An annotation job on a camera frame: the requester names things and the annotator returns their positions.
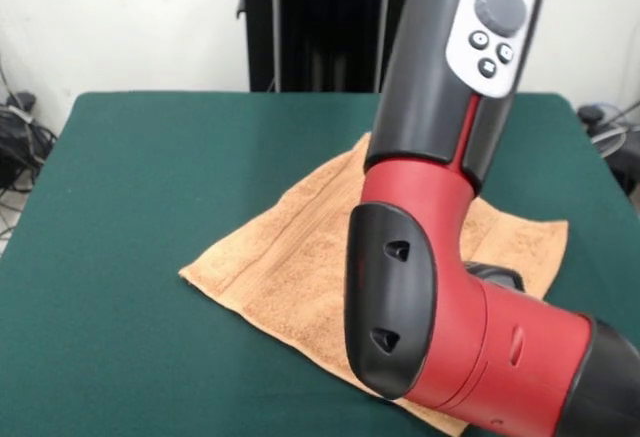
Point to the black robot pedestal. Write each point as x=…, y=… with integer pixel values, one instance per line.
x=320, y=32

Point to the dark green table cloth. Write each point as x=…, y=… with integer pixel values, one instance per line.
x=125, y=207

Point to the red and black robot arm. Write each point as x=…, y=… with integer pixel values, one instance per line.
x=425, y=207

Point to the orange terry towel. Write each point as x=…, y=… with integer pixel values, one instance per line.
x=290, y=267

